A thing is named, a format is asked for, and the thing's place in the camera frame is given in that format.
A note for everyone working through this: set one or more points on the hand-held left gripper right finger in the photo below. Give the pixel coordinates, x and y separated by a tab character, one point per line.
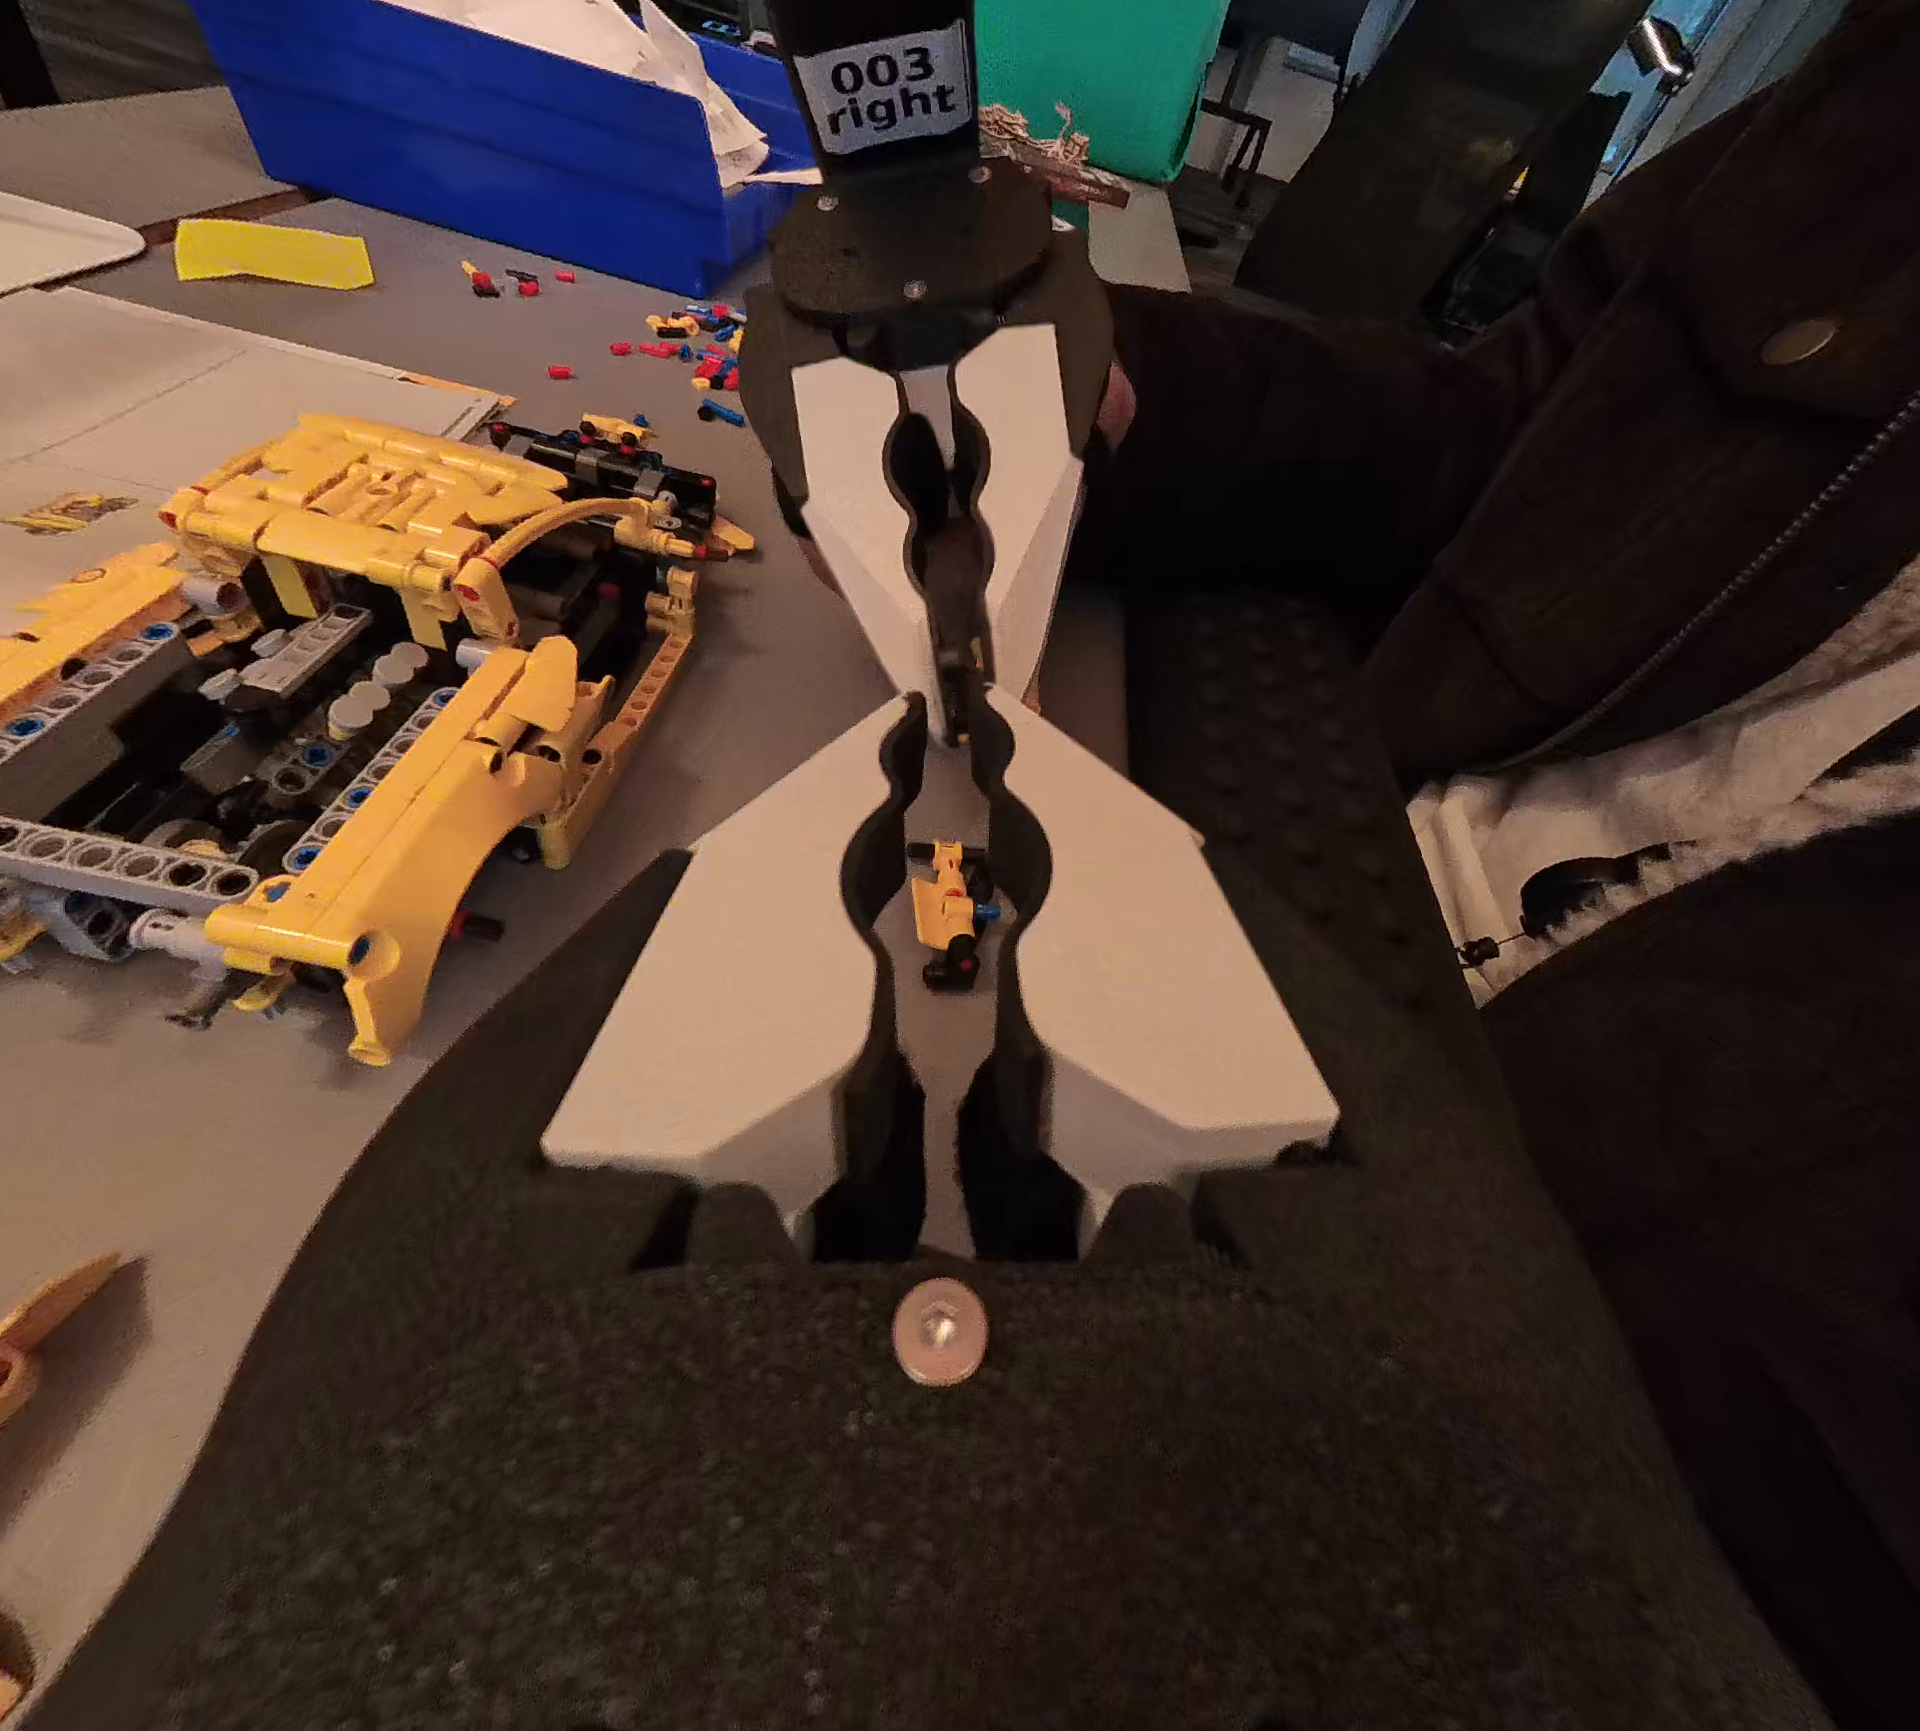
1170	1012

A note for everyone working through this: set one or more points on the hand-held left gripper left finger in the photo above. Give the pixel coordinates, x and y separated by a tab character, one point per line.
721	1012

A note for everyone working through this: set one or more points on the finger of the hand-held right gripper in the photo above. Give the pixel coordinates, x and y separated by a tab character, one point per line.
856	473
1035	457

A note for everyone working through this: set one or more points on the yellow brick car model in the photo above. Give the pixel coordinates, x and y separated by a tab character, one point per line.
391	518

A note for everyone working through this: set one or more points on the person's right forearm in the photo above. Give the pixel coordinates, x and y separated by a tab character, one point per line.
1321	457

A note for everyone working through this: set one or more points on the grey desk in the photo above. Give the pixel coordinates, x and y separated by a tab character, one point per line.
735	712

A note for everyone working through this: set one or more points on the person's right hand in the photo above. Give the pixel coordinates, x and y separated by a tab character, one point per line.
1113	411

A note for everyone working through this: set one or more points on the pile of small coloured pieces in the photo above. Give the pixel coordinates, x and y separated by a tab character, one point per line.
676	352

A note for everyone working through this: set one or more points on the black perforated mat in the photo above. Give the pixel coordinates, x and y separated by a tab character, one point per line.
1262	773

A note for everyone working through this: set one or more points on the green board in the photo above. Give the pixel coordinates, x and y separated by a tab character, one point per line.
1125	22

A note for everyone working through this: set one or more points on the blue plastic bin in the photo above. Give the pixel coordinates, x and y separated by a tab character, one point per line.
451	128

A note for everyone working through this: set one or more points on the yellow sticky note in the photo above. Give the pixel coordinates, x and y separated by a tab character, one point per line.
271	256

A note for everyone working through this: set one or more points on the fleece-lined jacket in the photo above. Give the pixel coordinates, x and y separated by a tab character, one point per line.
1680	561

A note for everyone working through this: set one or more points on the open instruction booklet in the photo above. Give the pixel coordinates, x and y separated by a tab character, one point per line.
180	382

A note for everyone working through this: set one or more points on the wooden document stand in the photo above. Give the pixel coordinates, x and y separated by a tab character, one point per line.
46	240

